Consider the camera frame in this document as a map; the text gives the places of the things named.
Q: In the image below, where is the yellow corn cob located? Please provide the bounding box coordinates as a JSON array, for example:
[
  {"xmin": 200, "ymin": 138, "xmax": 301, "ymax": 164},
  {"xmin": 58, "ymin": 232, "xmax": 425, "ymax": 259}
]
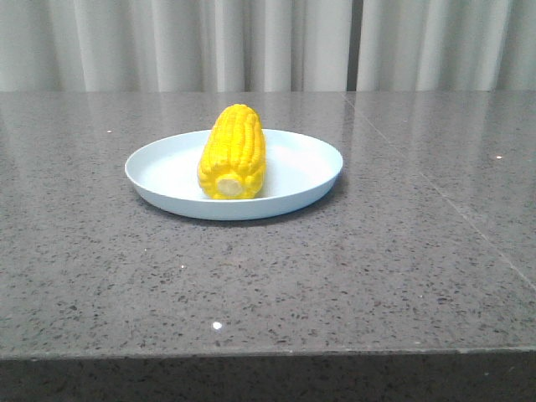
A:
[{"xmin": 198, "ymin": 104, "xmax": 266, "ymax": 199}]

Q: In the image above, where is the light blue round plate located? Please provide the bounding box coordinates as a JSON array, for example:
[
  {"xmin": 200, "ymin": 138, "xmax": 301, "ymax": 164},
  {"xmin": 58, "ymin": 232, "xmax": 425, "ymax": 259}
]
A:
[{"xmin": 124, "ymin": 128, "xmax": 344, "ymax": 222}]

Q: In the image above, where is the white pleated curtain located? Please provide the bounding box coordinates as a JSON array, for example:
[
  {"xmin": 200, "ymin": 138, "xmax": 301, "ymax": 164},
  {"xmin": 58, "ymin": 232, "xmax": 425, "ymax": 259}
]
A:
[{"xmin": 1, "ymin": 1, "xmax": 535, "ymax": 92}]

